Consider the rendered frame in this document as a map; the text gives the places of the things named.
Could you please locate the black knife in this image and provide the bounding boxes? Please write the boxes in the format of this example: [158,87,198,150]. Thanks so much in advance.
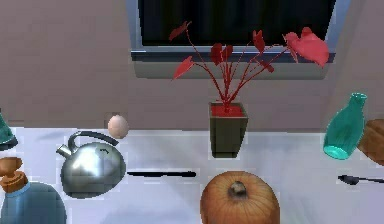
[126,170,197,179]

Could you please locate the brown bread loaf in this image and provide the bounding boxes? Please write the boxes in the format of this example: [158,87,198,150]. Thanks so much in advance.
[357,118,384,167]

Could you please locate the orange pumpkin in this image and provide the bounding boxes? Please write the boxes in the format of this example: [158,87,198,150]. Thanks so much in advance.
[199,170,281,224]

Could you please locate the teal glass vase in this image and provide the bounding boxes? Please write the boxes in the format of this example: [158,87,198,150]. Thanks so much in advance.
[0,111,19,152]

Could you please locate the dark window with grey frame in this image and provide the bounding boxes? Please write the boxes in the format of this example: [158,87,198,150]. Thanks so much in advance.
[125,0,352,80]

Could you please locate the black spoon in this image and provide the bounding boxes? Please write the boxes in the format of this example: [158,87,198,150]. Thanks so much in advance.
[337,174,384,186]

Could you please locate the silver kettle with black handle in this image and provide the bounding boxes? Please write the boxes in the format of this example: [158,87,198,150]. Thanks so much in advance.
[55,130,127,200]

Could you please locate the red house plant in pot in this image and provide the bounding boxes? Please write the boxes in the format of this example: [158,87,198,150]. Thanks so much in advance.
[168,20,330,159]

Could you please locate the teal glass bottle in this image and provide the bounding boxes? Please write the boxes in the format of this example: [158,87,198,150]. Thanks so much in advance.
[322,92,368,161]

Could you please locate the blue bottle with brown stopper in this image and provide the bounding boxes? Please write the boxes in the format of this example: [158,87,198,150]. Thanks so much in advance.
[0,156,68,224]

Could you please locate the pale pink egg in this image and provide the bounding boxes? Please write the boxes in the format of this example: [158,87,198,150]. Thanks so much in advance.
[107,114,130,140]

